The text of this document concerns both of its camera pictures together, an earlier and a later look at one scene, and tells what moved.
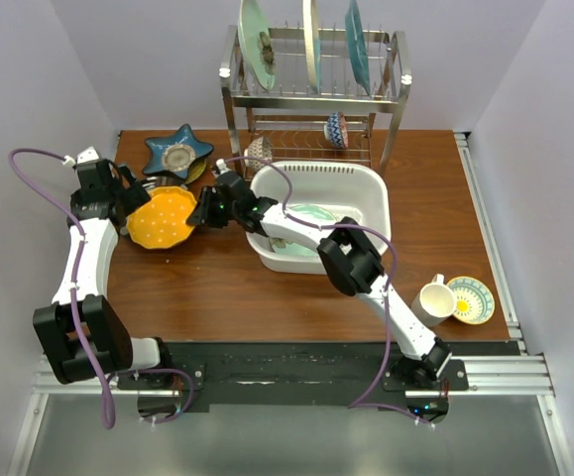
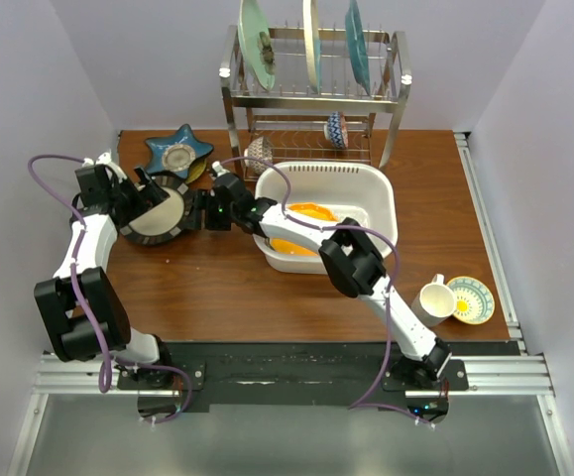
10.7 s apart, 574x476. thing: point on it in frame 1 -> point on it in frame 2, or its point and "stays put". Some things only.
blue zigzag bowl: (336, 130) stays put
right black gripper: (204, 209) stays put
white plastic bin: (354, 190) stays put
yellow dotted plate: (163, 222) -> (306, 209)
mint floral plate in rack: (256, 44) stays put
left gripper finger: (130, 181) -> (148, 185)
